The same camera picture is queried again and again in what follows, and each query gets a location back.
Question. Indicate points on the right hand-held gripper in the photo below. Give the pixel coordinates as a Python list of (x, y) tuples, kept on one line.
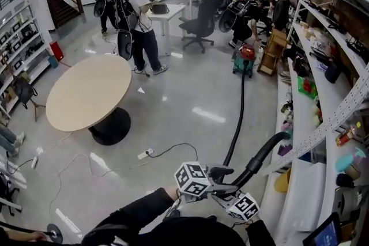
[(243, 207)]

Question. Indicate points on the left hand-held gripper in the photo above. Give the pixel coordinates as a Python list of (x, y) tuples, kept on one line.
[(193, 178)]

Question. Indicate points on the person's right forearm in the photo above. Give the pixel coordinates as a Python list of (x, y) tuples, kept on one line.
[(259, 232)]

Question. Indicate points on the person's left forearm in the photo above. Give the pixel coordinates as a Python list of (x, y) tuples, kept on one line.
[(150, 204)]

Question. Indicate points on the red and teal vacuum cleaner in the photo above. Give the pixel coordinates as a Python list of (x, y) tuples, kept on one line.
[(245, 57)]

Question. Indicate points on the yellow bucket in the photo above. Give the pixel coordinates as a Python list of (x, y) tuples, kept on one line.
[(282, 181)]

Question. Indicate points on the person's black top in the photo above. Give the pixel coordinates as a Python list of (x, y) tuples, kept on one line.
[(187, 232)]

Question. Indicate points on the white metal shelving unit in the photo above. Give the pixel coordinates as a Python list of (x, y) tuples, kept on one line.
[(305, 196)]

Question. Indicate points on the white power strip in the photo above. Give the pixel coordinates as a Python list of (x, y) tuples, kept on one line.
[(145, 153), (34, 162)]

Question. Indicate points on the tablet with blue screen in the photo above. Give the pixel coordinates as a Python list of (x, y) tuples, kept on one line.
[(324, 234)]

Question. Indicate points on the teal spray bottle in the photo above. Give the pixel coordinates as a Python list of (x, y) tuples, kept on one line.
[(348, 159)]

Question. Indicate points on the red and yellow bottle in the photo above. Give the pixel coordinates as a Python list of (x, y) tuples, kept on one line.
[(346, 135)]

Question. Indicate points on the green packet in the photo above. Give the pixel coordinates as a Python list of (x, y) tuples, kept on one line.
[(307, 86)]

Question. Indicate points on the wooden stool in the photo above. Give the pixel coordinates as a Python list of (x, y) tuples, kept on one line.
[(272, 52)]

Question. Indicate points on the black office chair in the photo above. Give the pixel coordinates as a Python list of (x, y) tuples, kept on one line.
[(199, 23)]

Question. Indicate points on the round wooden table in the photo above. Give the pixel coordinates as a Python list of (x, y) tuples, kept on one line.
[(86, 92)]

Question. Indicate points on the white rectangular desk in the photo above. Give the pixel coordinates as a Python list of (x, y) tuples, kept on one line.
[(170, 13)]

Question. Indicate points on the black floor disc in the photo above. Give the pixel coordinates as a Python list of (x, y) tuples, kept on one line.
[(54, 233)]

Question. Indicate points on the black handbag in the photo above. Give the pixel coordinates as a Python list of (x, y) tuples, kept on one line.
[(159, 8)]

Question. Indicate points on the blue bin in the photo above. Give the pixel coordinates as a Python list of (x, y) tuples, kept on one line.
[(53, 62)]

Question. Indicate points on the red box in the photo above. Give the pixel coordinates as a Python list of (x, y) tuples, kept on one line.
[(56, 50)]

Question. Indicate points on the black bag on stand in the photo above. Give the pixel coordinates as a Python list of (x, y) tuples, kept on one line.
[(24, 92)]

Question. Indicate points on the staircase with wooden railing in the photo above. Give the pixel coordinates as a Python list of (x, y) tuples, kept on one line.
[(62, 5)]

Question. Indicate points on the white display shelf unit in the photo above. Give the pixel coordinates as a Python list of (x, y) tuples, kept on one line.
[(20, 37)]

